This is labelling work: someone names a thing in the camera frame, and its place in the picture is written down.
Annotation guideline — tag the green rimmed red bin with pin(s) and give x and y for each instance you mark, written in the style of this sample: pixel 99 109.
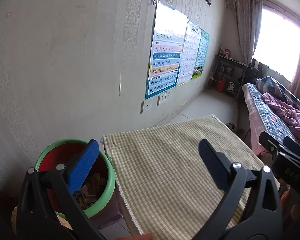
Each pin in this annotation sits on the green rimmed red bin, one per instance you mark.
pixel 52 155

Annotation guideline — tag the bright window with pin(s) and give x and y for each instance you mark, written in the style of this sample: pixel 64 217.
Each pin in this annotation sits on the bright window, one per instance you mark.
pixel 277 42

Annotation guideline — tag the person's right hand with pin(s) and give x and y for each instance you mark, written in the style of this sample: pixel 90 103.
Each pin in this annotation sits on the person's right hand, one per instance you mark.
pixel 285 201

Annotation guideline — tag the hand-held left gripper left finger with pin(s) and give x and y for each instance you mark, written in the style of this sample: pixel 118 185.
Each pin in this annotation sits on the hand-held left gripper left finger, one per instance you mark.
pixel 85 165

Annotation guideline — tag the pink blanket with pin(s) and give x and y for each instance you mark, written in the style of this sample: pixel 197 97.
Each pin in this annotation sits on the pink blanket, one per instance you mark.
pixel 285 110

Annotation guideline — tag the dark metal shelf rack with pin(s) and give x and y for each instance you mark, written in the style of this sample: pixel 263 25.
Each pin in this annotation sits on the dark metal shelf rack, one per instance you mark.
pixel 230 60

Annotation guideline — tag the blue checked bedspread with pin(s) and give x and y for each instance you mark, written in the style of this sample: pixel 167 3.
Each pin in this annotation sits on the blue checked bedspread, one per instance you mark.
pixel 270 120

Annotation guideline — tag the red box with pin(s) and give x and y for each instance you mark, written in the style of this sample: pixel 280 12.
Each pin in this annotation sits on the red box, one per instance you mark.
pixel 220 86

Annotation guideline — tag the blue plaid duvet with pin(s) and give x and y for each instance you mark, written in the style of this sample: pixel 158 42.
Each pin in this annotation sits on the blue plaid duvet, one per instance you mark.
pixel 272 85

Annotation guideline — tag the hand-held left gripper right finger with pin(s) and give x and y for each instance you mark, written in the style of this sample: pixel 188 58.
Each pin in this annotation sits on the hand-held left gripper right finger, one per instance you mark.
pixel 212 165

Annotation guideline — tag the purple plastic stool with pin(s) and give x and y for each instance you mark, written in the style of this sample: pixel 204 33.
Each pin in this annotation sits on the purple plastic stool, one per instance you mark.
pixel 110 212

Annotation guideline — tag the bed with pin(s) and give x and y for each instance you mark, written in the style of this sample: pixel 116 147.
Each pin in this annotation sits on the bed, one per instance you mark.
pixel 252 120

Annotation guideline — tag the white wall plate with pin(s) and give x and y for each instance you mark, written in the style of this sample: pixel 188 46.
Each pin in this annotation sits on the white wall plate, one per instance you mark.
pixel 146 107

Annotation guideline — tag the white wall socket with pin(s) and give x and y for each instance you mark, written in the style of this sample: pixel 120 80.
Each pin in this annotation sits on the white wall socket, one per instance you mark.
pixel 161 99

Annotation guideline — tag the small white container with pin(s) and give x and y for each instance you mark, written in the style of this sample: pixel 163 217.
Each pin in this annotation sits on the small white container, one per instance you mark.
pixel 230 86

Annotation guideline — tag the pile of wrappers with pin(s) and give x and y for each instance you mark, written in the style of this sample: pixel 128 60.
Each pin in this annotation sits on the pile of wrappers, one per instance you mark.
pixel 95 185

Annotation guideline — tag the checked tablecloth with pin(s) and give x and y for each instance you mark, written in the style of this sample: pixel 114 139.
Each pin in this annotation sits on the checked tablecloth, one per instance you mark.
pixel 165 167

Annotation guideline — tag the green chart wall poster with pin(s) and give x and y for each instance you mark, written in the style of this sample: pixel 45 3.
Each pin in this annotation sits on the green chart wall poster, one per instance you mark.
pixel 201 55

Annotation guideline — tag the blue letter wall poster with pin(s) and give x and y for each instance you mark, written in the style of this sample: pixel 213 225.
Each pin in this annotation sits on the blue letter wall poster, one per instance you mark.
pixel 165 72

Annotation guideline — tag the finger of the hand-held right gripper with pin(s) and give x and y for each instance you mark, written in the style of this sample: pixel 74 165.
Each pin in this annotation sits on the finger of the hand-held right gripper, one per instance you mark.
pixel 271 142
pixel 295 146

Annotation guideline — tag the grey shoe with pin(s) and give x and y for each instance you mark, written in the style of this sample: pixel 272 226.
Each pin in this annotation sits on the grey shoe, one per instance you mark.
pixel 231 126

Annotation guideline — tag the white chart wall poster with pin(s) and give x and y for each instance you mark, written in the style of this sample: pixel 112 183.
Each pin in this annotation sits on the white chart wall poster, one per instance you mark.
pixel 188 55

